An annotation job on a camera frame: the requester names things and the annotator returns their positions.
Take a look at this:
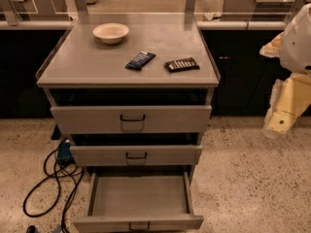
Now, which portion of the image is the grey drawer cabinet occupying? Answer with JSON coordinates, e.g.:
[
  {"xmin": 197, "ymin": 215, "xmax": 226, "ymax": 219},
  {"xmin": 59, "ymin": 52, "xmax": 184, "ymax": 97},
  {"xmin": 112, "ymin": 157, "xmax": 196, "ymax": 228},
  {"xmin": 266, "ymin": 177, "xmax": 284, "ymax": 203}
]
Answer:
[{"xmin": 38, "ymin": 14, "xmax": 219, "ymax": 173}]

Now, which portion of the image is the blue snack bar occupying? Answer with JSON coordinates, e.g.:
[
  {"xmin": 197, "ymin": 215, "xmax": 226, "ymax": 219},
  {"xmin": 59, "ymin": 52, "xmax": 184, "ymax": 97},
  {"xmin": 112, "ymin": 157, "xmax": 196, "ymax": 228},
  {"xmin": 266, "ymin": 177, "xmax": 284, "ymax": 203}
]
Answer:
[{"xmin": 125, "ymin": 51, "xmax": 156, "ymax": 71}]

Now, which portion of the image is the middle grey drawer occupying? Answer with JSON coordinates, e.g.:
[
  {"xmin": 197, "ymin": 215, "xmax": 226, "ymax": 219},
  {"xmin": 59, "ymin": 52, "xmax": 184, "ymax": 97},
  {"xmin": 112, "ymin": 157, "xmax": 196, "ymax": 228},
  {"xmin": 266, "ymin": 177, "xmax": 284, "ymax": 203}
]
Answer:
[{"xmin": 70, "ymin": 146, "xmax": 202, "ymax": 166}]

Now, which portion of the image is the white ceramic bowl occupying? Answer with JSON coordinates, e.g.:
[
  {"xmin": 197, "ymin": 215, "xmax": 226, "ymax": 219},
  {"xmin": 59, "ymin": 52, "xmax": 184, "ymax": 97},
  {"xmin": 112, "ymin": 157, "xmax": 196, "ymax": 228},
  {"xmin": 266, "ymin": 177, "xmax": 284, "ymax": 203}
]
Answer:
[{"xmin": 93, "ymin": 23, "xmax": 129, "ymax": 45}]

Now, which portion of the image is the background steel table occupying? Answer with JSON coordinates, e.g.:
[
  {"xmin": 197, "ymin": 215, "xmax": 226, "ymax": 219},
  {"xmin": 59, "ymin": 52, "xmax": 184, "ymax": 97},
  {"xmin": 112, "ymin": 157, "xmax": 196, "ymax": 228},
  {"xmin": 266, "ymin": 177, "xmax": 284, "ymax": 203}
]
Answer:
[{"xmin": 221, "ymin": 0, "xmax": 295, "ymax": 21}]

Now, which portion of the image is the top grey drawer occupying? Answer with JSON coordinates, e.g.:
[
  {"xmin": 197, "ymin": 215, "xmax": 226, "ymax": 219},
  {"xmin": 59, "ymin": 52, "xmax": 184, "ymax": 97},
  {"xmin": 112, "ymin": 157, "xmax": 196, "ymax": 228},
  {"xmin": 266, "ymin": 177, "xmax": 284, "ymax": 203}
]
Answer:
[{"xmin": 51, "ymin": 106, "xmax": 211, "ymax": 134}]

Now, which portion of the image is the bottom grey drawer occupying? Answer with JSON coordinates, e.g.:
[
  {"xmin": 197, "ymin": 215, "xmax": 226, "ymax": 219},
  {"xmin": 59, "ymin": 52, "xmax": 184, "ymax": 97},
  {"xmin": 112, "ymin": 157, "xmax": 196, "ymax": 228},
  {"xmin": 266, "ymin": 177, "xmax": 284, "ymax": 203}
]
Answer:
[{"xmin": 74, "ymin": 172, "xmax": 203, "ymax": 233}]

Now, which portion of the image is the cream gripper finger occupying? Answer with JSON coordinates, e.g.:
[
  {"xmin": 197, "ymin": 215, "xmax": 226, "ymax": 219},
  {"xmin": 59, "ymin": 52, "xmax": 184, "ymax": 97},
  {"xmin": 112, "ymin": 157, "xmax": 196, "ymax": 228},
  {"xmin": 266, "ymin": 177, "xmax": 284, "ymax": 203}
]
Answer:
[{"xmin": 262, "ymin": 112, "xmax": 296, "ymax": 139}]

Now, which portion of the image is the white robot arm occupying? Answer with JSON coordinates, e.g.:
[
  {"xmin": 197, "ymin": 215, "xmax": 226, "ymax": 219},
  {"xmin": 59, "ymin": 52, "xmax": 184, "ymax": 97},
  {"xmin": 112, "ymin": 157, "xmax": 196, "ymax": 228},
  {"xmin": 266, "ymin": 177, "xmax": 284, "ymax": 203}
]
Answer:
[{"xmin": 259, "ymin": 4, "xmax": 311, "ymax": 138}]

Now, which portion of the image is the white horizontal rail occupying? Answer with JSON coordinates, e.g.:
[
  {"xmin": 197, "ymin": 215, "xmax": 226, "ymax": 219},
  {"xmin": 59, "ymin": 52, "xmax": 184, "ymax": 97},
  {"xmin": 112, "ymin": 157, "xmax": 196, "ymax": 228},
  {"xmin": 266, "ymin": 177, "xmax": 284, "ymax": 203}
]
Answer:
[{"xmin": 0, "ymin": 19, "xmax": 289, "ymax": 31}]

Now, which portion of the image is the chocolate rxbar black wrapper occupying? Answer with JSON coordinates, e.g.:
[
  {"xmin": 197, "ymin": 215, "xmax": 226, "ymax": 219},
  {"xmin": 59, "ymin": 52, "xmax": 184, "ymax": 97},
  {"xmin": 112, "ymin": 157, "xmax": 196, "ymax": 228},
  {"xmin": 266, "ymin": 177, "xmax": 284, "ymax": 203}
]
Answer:
[{"xmin": 164, "ymin": 57, "xmax": 199, "ymax": 73}]

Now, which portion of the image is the blue power box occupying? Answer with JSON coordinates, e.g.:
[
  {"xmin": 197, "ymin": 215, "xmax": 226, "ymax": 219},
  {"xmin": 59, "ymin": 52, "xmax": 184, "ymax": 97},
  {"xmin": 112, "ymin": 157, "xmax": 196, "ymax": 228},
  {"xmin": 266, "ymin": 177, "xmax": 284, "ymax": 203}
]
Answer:
[{"xmin": 56, "ymin": 140, "xmax": 72, "ymax": 162}]

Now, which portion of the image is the grey drawer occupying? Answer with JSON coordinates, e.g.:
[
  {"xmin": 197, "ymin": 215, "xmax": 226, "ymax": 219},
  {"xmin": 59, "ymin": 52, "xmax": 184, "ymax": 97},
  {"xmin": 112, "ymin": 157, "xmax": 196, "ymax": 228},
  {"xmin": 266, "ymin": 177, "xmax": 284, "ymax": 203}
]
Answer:
[
  {"xmin": 51, "ymin": 106, "xmax": 211, "ymax": 134},
  {"xmin": 74, "ymin": 172, "xmax": 203, "ymax": 233},
  {"xmin": 70, "ymin": 146, "xmax": 202, "ymax": 166}
]

